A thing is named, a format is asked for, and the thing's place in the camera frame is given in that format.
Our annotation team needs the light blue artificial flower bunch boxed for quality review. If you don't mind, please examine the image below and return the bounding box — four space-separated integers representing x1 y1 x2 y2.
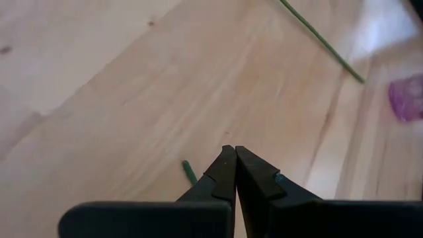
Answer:
181 160 198 186

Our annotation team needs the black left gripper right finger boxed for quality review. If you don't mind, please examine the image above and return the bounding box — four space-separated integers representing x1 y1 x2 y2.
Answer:
235 145 423 238

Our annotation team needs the pink glass vase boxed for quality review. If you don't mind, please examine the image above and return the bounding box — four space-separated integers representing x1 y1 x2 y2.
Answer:
388 73 423 122

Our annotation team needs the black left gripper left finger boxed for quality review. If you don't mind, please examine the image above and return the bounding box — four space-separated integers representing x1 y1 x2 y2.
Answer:
58 144 237 238

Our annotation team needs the white artificial tulip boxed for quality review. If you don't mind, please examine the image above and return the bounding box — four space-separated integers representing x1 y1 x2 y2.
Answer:
279 0 366 84

